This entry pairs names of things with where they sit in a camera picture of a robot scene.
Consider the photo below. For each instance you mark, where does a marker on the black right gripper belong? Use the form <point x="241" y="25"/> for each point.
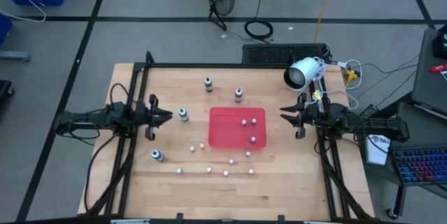
<point x="303" y="116"/>

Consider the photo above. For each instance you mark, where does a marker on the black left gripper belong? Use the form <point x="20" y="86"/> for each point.
<point x="152" y="116"/>

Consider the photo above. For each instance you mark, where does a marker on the green-capped colouring bottle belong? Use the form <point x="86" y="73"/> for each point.
<point x="183" y="114"/>

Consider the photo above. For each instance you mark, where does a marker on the small orange colouring bottle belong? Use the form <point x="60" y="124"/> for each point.
<point x="202" y="146"/>

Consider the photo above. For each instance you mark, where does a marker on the small purple colouring bottle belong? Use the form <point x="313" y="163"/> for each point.
<point x="243" y="123"/>

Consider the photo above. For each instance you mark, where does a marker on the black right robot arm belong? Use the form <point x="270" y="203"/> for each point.
<point x="370" y="124"/>

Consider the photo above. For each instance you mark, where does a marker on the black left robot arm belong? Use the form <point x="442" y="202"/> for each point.
<point x="87" y="117"/>

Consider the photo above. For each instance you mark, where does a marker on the blue-capped colouring bottle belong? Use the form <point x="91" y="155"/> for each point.
<point x="158" y="155"/>

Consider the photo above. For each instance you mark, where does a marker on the black-capped colouring bottle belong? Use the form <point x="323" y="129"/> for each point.
<point x="208" y="84"/>

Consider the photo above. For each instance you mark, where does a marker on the purple-capped colouring bottle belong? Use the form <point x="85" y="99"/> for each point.
<point x="238" y="95"/>

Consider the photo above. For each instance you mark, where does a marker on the black computer tower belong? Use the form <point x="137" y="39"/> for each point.
<point x="279" y="53"/>

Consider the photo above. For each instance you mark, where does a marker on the red translucent plastic tray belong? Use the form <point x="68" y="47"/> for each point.
<point x="227" y="130"/>

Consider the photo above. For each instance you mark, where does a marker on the yellow plug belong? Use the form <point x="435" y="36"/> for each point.
<point x="351" y="74"/>

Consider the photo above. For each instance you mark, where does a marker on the black lattice support strut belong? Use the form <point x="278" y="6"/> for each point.
<point x="108" y="192"/>
<point x="344" y="189"/>

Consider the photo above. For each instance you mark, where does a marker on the white paper sign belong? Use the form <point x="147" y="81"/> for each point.
<point x="377" y="150"/>

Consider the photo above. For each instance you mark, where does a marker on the black table clamp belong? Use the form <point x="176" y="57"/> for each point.
<point x="179" y="216"/>
<point x="281" y="217"/>

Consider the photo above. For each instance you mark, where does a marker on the black rolling cart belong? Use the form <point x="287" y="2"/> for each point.
<point x="422" y="123"/>

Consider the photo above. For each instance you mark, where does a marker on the backlit rainbow keyboard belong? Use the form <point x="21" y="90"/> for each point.
<point x="419" y="164"/>

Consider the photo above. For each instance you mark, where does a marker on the grey desk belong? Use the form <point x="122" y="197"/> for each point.
<point x="427" y="77"/>

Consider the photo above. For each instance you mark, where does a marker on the red hand tool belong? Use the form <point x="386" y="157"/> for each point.
<point x="438" y="68"/>

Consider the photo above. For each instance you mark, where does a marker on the grey metal foot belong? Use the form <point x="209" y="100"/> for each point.
<point x="14" y="56"/>

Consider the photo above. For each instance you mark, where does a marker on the black desk device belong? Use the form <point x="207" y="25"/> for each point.
<point x="440" y="44"/>

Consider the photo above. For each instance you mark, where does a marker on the white bullet camera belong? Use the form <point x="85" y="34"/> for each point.
<point x="307" y="70"/>

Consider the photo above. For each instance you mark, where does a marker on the black aluminium table frame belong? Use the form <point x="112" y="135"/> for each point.
<point x="209" y="65"/>

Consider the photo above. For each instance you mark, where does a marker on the silver aluminium rail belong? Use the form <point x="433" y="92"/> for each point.
<point x="317" y="222"/>
<point x="131" y="221"/>

